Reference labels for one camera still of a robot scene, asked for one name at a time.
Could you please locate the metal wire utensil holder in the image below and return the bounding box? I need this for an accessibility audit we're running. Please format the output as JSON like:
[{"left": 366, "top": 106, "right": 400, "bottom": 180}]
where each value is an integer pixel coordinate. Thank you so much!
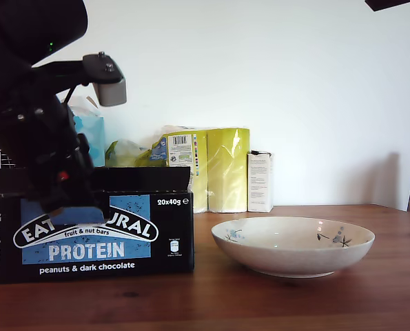
[{"left": 0, "top": 148, "right": 17, "bottom": 170}]

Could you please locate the white tissue paper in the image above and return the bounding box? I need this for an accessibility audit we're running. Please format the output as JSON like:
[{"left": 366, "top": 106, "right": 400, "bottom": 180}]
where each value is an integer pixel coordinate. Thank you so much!
[{"left": 68, "top": 95, "right": 101, "bottom": 117}]

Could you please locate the white floral ceramic bowl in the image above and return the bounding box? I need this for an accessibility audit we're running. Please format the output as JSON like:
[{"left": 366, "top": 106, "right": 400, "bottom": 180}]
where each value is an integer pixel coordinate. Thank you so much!
[{"left": 210, "top": 216, "right": 376, "bottom": 279}]

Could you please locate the black blue snack bar carton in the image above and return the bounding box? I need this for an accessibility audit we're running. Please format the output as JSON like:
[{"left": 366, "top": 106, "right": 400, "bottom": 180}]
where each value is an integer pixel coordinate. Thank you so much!
[{"left": 0, "top": 166, "right": 196, "bottom": 286}]

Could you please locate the blue cloud tissue box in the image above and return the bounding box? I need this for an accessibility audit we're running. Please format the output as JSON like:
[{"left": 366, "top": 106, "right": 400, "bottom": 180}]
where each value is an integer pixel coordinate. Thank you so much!
[{"left": 70, "top": 113, "right": 106, "bottom": 169}]

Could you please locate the grey camera box on bracket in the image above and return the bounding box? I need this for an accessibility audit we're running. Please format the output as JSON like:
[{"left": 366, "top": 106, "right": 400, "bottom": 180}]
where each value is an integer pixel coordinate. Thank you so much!
[{"left": 30, "top": 50, "right": 128, "bottom": 108}]

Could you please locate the crumpled green plastic bag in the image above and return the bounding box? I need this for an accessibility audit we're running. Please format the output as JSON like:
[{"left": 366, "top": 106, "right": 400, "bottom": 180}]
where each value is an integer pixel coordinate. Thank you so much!
[{"left": 104, "top": 137, "right": 173, "bottom": 169}]

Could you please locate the thin black camera cable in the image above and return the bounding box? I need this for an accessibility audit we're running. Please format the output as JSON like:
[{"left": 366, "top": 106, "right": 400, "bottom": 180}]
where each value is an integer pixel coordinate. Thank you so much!
[{"left": 62, "top": 84, "right": 79, "bottom": 105}]

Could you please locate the small white carton box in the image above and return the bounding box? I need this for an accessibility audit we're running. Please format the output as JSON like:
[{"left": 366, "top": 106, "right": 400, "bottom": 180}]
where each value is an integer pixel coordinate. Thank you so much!
[{"left": 246, "top": 150, "right": 275, "bottom": 213}]

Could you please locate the yellow napkin pack in wrap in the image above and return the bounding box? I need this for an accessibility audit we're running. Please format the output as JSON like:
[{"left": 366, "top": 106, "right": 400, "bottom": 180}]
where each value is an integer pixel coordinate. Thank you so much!
[{"left": 161, "top": 126, "right": 252, "bottom": 214}]

